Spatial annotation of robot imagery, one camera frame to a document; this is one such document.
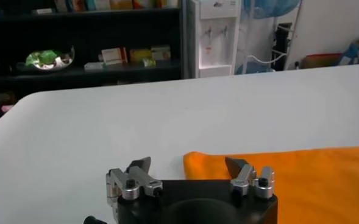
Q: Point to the black shelving unit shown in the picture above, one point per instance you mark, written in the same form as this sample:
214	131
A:
106	30

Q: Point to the small green medicine box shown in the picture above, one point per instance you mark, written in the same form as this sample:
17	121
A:
149	62

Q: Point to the blue white bag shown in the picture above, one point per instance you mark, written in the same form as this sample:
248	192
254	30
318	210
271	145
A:
354	54

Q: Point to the white water dispenser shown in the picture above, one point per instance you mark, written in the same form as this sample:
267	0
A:
215	45

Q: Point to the white red medicine box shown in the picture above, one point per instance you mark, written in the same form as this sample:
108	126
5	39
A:
112	56

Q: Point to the flat white medicine box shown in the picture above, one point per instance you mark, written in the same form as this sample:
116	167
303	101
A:
94	66

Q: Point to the yellow green medicine box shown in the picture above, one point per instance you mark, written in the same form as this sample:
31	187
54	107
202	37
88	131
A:
140	55

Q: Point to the blue water jug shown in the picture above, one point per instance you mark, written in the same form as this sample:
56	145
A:
270	7
252	68

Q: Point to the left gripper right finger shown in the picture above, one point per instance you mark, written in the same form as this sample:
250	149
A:
243	176

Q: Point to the orange t-shirt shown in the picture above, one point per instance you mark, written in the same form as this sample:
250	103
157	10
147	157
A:
319	182

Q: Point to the large white table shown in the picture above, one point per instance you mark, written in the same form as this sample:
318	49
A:
106	121

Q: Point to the white jug rack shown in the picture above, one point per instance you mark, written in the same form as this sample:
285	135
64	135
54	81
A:
248	39

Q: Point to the white green medicine box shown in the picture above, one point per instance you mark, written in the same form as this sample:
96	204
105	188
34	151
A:
161	52

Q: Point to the open cardboard box red rim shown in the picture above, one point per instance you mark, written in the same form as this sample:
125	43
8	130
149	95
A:
319	61

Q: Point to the steel bowl with green packets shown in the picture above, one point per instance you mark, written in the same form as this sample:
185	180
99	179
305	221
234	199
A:
48	59

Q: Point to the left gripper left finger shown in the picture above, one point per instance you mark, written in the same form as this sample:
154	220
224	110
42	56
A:
133	176

